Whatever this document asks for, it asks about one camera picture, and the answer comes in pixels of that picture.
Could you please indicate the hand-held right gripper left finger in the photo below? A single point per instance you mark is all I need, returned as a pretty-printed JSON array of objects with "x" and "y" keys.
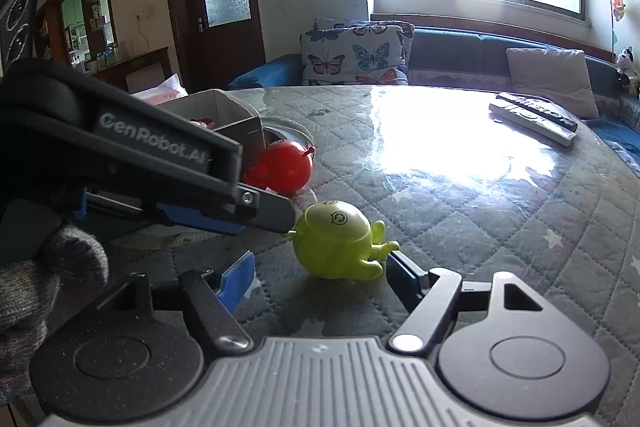
[{"x": 239, "y": 279}]

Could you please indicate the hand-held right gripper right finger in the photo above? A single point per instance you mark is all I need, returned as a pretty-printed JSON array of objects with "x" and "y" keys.
[{"x": 406, "y": 281}]

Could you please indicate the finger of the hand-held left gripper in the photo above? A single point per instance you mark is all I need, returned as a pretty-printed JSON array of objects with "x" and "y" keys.
[{"x": 270, "y": 212}]

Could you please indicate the red round toy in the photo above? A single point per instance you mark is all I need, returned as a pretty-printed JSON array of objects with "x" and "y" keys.
[{"x": 285, "y": 164}]

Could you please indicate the green alien toy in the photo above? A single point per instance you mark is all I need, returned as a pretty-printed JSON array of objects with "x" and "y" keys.
[{"x": 330, "y": 242}]

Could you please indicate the grey cardboard box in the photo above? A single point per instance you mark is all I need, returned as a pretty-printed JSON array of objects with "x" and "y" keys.
[{"x": 240, "y": 122}]

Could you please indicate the person's left hand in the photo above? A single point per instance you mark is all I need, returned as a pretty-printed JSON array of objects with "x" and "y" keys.
[{"x": 55, "y": 277}]

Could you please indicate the pink white plastic bag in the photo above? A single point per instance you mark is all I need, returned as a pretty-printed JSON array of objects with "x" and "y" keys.
[{"x": 162, "y": 91}]

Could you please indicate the white round turntable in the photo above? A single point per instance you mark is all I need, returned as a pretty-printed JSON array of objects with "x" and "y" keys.
[{"x": 296, "y": 130}]

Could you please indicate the low wooden sideboard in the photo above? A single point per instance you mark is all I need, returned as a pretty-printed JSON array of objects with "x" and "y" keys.
[{"x": 152, "y": 59}]

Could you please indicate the grey quilted table cover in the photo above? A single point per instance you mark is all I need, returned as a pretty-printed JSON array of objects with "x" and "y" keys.
[{"x": 475, "y": 217}]

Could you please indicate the wooden shelf cabinet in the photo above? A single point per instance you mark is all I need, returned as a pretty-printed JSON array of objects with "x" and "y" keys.
[{"x": 75, "y": 12}]

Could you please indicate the dark wooden door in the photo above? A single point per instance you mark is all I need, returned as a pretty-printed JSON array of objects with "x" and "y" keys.
[{"x": 180, "y": 7}]

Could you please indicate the butterfly print pillow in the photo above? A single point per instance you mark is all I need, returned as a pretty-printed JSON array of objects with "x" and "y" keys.
[
  {"x": 350, "y": 57},
  {"x": 407, "y": 42}
]

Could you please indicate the white remote control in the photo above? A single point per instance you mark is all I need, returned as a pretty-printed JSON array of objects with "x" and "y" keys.
[{"x": 530, "y": 126}]

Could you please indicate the black remote control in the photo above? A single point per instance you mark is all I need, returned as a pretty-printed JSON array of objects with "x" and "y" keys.
[{"x": 537, "y": 109}]

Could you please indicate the blue bench sofa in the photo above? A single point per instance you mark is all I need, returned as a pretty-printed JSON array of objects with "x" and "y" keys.
[{"x": 450, "y": 52}]

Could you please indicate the grey pillow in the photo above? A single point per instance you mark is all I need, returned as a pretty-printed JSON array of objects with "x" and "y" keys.
[{"x": 550, "y": 79}]

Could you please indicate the black white plush animal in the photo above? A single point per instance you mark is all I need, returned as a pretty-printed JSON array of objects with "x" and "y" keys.
[{"x": 627, "y": 67}]

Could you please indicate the pinwheel decoration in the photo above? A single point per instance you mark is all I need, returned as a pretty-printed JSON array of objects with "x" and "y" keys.
[{"x": 618, "y": 7}]

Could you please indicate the wall outlet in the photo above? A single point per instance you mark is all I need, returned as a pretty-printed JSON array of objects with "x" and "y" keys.
[{"x": 145, "y": 15}]

